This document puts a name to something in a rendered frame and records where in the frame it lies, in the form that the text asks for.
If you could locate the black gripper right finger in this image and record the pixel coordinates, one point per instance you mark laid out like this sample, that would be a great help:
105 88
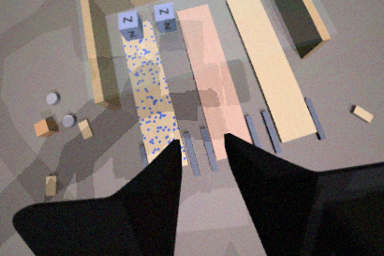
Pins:
286 201

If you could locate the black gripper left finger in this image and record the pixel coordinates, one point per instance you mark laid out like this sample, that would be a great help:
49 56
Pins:
140 217

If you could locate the grey cylinder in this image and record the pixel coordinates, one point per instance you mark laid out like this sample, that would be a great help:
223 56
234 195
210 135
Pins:
53 98
70 121

